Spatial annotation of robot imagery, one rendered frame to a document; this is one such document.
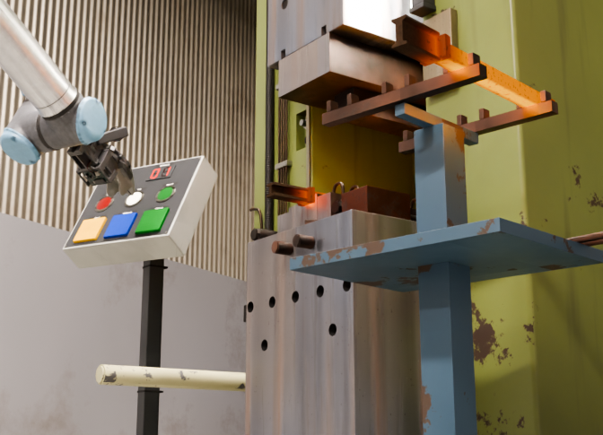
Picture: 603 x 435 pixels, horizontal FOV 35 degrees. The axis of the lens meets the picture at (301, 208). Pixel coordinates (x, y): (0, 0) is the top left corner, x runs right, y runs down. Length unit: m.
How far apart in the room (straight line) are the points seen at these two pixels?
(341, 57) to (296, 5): 0.21
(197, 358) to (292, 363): 4.02
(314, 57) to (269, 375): 0.72
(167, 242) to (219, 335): 3.87
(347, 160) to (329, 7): 0.44
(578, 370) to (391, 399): 0.35
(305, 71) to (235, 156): 4.41
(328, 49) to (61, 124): 0.62
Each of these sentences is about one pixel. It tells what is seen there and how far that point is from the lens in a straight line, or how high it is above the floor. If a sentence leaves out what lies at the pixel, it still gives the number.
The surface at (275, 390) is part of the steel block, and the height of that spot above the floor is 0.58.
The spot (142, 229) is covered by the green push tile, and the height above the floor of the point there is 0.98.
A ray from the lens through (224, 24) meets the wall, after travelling 6.83.
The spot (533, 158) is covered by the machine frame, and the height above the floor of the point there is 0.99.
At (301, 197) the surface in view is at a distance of 2.08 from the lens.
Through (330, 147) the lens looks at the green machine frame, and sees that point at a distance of 2.43.
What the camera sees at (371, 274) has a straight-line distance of 1.61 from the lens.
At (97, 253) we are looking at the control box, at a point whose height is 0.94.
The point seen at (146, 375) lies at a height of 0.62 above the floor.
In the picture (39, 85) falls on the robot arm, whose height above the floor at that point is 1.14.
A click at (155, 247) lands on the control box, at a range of 2.38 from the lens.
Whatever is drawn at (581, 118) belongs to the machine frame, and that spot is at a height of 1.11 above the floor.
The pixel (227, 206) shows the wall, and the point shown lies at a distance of 6.44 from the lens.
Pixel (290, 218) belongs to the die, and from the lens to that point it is 2.16.
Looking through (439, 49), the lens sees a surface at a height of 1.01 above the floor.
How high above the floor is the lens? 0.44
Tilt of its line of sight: 15 degrees up
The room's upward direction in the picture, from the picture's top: straight up
